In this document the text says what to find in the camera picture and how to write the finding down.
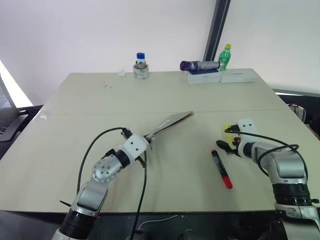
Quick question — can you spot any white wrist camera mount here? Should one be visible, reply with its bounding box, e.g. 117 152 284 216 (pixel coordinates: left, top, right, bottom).
236 118 259 159
122 133 149 164

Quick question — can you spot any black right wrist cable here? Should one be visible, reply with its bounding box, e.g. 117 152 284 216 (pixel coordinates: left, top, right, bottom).
224 127 309 179

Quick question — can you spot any flat white box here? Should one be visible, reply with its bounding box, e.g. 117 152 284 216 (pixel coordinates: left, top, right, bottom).
219 68 258 84

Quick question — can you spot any white tape roll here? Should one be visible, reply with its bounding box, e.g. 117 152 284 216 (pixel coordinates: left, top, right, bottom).
132 63 150 81

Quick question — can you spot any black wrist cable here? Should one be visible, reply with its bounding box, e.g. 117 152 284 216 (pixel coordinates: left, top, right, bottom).
224 127 309 179
75 127 133 195

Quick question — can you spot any black hanging cable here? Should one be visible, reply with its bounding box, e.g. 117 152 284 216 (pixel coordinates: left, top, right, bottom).
129 149 148 240

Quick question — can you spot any blue capped clear bottle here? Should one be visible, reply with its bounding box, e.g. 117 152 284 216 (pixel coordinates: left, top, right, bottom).
135 52 147 66

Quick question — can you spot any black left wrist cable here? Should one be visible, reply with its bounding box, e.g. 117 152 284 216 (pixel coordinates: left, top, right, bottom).
75 127 133 195

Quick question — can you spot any white box with blue lid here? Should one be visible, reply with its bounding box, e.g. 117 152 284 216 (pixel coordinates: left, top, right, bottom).
184 69 222 85

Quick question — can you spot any red and black marker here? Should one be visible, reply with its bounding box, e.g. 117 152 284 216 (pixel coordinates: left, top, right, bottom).
211 149 234 190

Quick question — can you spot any green plastic bottle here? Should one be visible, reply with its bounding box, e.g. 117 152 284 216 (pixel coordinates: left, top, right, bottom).
218 43 232 72

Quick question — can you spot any dark grey pillar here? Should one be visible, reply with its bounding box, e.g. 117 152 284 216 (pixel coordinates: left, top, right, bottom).
202 0 231 62

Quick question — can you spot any purple folded umbrella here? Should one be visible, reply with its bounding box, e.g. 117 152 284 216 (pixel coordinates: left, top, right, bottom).
179 60 224 72

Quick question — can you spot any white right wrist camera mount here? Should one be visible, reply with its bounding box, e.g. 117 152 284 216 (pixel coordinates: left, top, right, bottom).
236 118 259 159

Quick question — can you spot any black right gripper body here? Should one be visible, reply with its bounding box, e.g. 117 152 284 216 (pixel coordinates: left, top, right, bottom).
231 134 240 155

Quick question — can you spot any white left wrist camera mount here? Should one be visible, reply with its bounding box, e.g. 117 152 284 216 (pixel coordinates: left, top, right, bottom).
122 133 149 164

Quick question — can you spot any thin white cable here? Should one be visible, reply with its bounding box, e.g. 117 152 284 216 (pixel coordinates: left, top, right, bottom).
138 214 180 231

